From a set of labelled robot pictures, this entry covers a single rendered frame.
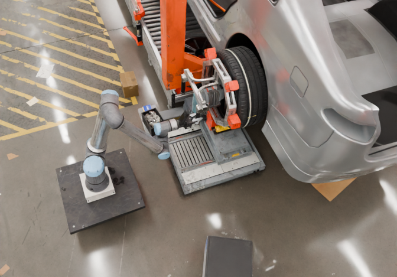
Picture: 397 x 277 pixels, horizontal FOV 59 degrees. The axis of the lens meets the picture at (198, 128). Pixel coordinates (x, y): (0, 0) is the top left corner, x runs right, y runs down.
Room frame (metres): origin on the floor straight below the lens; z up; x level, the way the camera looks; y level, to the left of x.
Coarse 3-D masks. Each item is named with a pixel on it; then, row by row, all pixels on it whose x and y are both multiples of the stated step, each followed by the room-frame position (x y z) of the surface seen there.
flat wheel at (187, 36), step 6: (186, 36) 3.06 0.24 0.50; (192, 36) 3.07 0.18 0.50; (198, 36) 3.09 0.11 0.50; (204, 36) 3.09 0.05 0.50; (186, 42) 2.99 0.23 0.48; (192, 42) 3.04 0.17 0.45; (198, 42) 3.07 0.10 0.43; (204, 42) 3.07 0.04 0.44; (186, 48) 2.99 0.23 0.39; (192, 48) 2.89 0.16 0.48; (198, 48) 2.90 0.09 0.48; (204, 48) 2.91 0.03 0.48; (192, 54) 2.81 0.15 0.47; (198, 54) 2.86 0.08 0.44; (204, 54) 2.87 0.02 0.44; (198, 84) 2.51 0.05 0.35
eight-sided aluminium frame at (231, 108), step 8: (208, 64) 2.10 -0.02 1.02; (216, 64) 2.00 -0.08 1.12; (208, 72) 2.18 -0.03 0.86; (224, 72) 1.94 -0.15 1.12; (224, 80) 1.85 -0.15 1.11; (224, 88) 1.82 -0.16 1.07; (232, 96) 1.78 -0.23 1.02; (208, 104) 2.03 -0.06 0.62; (232, 104) 1.74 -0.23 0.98; (216, 112) 1.95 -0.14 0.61; (232, 112) 1.74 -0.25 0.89; (216, 120) 1.85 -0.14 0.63; (224, 120) 1.74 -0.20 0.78
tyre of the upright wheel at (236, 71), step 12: (228, 48) 2.22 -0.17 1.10; (240, 48) 2.18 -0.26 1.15; (228, 60) 2.01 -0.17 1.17; (240, 60) 2.02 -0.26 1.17; (252, 60) 2.04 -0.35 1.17; (240, 72) 1.91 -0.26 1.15; (252, 72) 1.94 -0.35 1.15; (240, 84) 1.82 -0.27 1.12; (252, 84) 1.85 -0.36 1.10; (264, 84) 1.88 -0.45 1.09; (240, 96) 1.77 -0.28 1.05; (252, 96) 1.80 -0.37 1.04; (264, 96) 1.82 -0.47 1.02; (240, 108) 1.73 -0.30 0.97; (252, 108) 1.76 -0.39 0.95; (264, 108) 1.79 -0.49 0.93; (240, 120) 1.70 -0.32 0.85; (252, 120) 1.75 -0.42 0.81
